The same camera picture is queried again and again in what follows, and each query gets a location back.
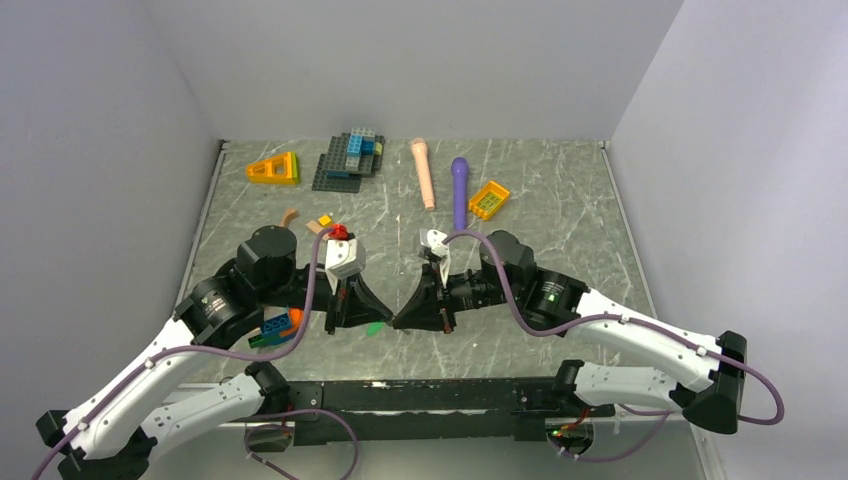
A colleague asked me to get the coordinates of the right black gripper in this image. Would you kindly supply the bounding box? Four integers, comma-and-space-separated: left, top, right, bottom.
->
393, 261, 520, 334

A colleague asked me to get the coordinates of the wooden rectangular block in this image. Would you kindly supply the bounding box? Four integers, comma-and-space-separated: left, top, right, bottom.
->
306, 220, 324, 235

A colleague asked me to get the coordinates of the yellow grid brick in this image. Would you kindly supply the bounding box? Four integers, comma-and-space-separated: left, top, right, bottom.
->
468, 180, 511, 221

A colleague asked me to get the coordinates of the blue toy brick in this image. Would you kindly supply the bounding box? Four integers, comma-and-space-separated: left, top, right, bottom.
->
261, 313, 292, 337

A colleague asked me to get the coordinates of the purple cable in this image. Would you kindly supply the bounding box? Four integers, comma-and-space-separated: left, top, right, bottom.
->
29, 227, 336, 480
442, 229, 786, 427

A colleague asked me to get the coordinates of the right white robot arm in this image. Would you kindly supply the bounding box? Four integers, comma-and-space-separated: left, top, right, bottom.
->
392, 229, 747, 435

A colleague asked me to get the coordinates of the small yellow cube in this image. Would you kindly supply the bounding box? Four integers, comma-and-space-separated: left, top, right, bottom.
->
318, 215, 334, 228

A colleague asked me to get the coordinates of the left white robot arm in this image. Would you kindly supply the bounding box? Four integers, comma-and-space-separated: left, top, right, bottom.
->
36, 225, 392, 479

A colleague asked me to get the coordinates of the purple toy microphone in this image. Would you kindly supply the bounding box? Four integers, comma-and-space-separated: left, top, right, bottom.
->
451, 157, 469, 231

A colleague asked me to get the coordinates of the black base bar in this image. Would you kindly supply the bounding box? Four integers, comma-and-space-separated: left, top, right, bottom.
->
249, 377, 615, 446

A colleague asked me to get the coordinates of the pink toy microphone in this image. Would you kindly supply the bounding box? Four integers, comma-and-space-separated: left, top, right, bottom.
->
410, 137, 436, 212

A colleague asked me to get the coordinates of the orange yellow triangular block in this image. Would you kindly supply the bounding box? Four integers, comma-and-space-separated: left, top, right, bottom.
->
245, 152, 300, 186

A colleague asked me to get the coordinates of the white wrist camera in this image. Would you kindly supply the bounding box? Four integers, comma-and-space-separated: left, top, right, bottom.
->
325, 224, 367, 281
418, 229, 451, 287

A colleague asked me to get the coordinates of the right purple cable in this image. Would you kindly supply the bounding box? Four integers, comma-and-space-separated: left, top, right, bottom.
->
442, 229, 786, 427

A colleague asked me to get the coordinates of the green key tag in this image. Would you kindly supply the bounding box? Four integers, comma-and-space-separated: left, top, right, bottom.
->
366, 323, 386, 336

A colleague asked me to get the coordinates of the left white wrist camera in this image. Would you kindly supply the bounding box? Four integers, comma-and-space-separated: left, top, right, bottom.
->
325, 224, 367, 281

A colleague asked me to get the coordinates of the grey blue brick stack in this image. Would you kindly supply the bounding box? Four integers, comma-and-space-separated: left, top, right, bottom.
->
311, 127, 386, 193

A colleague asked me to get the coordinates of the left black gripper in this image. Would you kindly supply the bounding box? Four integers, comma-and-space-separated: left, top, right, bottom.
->
260, 268, 392, 334

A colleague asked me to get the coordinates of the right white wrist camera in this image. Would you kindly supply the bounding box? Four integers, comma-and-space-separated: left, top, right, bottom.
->
418, 229, 451, 287

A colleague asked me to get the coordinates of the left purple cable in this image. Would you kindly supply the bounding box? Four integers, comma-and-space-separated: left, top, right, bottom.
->
29, 227, 336, 480

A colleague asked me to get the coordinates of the orange curved track piece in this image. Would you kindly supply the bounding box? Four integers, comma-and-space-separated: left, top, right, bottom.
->
251, 307, 302, 347

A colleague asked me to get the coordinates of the wooden arch block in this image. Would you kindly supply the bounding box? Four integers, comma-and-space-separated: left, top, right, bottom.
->
280, 208, 299, 227

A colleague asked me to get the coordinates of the green toy brick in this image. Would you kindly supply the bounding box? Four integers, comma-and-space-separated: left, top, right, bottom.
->
248, 335, 270, 349

